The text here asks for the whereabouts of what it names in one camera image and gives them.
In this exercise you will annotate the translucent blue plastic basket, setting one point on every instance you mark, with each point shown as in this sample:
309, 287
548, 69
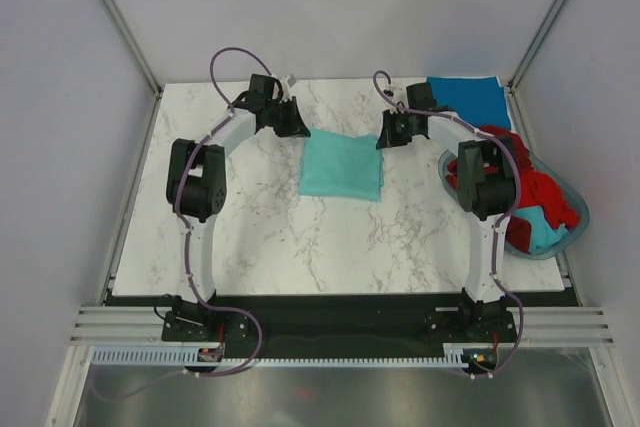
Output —
565, 227

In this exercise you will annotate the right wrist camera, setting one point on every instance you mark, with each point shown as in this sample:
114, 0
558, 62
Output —
418, 96

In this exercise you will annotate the folded blue t shirt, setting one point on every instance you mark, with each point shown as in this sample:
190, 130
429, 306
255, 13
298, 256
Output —
480, 101

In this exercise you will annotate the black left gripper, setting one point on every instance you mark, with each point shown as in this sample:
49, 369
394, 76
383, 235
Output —
294, 127

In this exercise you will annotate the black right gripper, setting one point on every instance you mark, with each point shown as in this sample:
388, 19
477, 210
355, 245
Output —
389, 138

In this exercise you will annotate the aluminium frame rail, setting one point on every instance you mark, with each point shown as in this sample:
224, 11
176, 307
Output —
535, 327

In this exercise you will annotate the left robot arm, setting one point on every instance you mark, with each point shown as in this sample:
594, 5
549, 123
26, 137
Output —
196, 187

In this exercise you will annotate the white slotted cable duct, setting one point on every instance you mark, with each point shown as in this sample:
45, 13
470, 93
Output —
200, 357

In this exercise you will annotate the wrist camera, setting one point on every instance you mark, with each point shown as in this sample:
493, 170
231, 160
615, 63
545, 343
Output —
418, 96
272, 88

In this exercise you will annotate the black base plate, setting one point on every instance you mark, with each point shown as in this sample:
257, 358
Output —
468, 317

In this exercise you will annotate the red t shirts pile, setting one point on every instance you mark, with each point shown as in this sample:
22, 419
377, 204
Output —
530, 187

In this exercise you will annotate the teal t shirt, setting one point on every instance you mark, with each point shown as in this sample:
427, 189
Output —
537, 236
336, 165

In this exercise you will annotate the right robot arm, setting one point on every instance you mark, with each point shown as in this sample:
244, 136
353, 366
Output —
488, 186

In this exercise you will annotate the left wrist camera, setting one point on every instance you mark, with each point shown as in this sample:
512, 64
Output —
272, 88

